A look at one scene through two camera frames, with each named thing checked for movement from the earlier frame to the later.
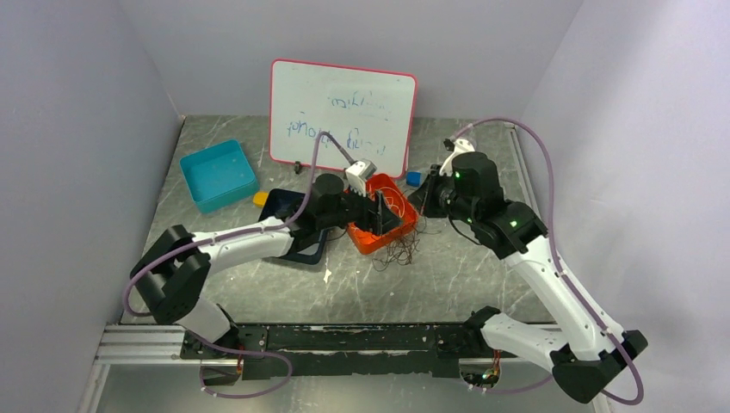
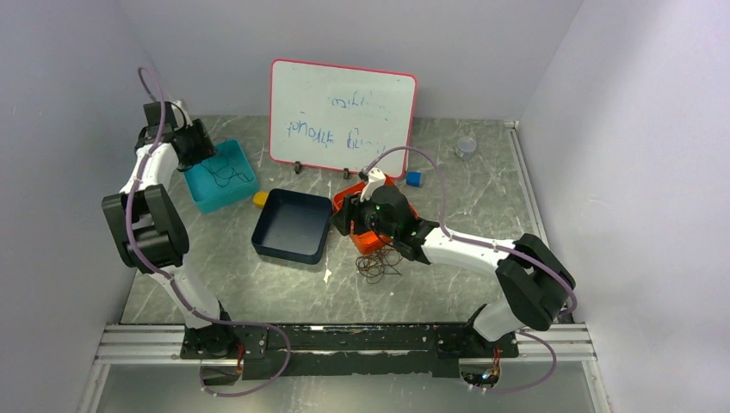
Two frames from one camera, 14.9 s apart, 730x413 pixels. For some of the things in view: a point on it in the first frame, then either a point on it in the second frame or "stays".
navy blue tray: [283, 204] stays
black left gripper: [384, 220] -> [207, 150]
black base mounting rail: [343, 350] stays
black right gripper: [423, 197] -> [350, 209]
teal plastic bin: [219, 175] stays
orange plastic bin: [364, 241] stays
